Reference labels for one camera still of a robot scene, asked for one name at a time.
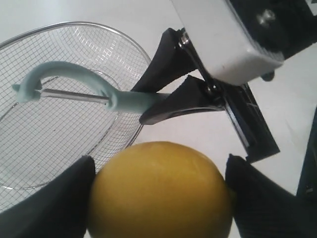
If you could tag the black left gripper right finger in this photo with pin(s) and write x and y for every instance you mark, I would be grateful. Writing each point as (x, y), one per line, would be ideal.
(263, 209)

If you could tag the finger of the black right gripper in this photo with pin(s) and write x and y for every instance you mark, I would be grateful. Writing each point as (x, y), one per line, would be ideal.
(169, 63)

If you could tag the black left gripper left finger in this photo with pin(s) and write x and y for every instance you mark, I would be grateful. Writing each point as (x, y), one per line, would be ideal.
(58, 210)

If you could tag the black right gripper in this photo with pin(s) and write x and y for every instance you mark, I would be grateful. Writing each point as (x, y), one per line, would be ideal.
(194, 96)

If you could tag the yellow lemon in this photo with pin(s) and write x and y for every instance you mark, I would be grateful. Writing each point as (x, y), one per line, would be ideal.
(160, 190)

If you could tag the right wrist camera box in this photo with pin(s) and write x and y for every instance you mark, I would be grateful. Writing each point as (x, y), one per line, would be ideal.
(240, 40)

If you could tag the steel wire mesh basket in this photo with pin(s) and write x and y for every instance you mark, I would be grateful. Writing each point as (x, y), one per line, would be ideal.
(38, 140)

